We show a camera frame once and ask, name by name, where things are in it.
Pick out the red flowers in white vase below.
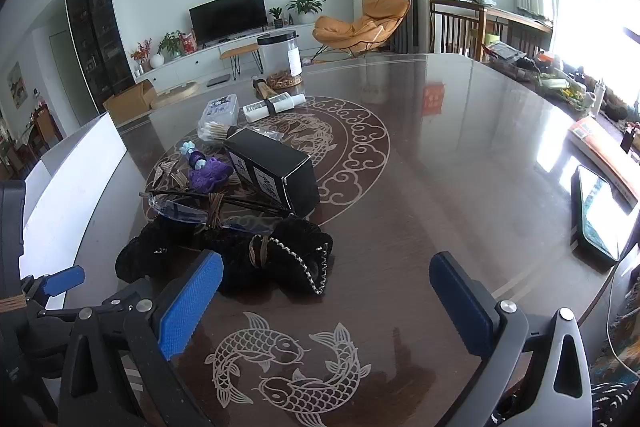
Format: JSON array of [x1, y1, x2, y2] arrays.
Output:
[[131, 39, 165, 70]]

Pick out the purple and teal toy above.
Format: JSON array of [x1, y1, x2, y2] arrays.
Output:
[[181, 141, 235, 195]]

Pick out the white box with black band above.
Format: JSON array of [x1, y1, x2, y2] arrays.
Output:
[[242, 92, 307, 124]]

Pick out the white board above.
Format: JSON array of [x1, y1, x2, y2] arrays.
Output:
[[20, 112, 129, 309]]

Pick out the bundle of wooden sticks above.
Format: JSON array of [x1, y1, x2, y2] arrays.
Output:
[[197, 119, 237, 146]]

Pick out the white television cabinet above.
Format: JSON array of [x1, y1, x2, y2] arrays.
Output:
[[132, 23, 323, 96]]

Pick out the black fuzzy bag with chain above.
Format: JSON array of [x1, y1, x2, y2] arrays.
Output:
[[115, 214, 335, 298]]

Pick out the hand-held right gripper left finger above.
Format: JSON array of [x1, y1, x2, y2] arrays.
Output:
[[57, 250, 224, 427]]

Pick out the orange lounge chair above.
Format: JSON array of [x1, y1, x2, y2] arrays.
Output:
[[312, 0, 412, 60]]

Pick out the pile of assorted clutter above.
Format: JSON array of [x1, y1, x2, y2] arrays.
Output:
[[487, 32, 640, 138]]

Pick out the clear printed plastic pack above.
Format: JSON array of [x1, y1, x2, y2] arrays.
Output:
[[202, 94, 240, 124]]

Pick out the brown tube with black band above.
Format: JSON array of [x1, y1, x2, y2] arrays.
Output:
[[251, 77, 276, 100]]

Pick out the patterned blue cloth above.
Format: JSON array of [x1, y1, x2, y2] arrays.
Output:
[[590, 277, 640, 427]]

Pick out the brown woven ornament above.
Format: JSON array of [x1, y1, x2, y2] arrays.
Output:
[[152, 161, 189, 192]]

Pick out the black television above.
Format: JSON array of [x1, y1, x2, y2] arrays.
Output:
[[189, 0, 267, 48]]

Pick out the framed wall picture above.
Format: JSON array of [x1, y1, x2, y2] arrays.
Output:
[[7, 62, 29, 109]]

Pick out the black tablet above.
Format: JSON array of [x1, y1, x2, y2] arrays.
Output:
[[570, 164, 634, 266]]

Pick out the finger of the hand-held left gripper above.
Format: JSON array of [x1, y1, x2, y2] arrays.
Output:
[[21, 265, 86, 309]]

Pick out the wooden bench with metal legs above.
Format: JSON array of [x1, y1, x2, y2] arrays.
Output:
[[218, 43, 264, 80]]

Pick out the clear safety glasses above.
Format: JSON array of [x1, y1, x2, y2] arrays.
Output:
[[139, 189, 296, 238]]

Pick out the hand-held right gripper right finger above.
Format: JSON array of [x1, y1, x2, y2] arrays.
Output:
[[429, 251, 594, 427]]

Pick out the black display cabinet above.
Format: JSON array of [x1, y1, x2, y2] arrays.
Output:
[[64, 0, 136, 116]]

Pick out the large green potted plant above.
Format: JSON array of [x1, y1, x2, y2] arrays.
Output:
[[286, 0, 326, 26]]

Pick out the leafy green potted plant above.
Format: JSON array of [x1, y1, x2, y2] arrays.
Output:
[[157, 31, 184, 60]]

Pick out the clear jar with black lid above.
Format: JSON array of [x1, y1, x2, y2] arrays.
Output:
[[256, 32, 304, 88]]

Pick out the orange white box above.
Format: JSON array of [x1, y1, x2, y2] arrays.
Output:
[[567, 116, 640, 208]]

